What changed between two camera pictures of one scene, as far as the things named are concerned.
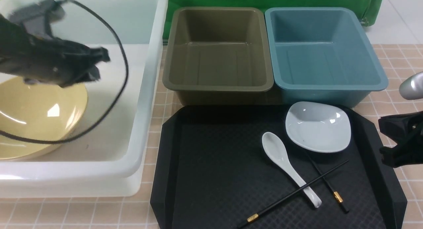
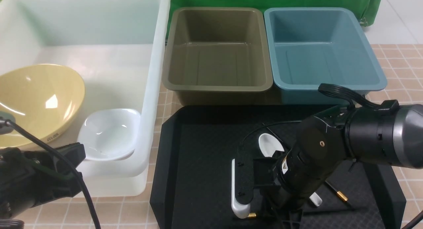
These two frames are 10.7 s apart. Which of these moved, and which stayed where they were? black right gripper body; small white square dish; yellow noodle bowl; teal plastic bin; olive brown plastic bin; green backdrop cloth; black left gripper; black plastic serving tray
Moved: black right gripper body; black left gripper; small white square dish
Stayed: olive brown plastic bin; yellow noodle bowl; black plastic serving tray; green backdrop cloth; teal plastic bin
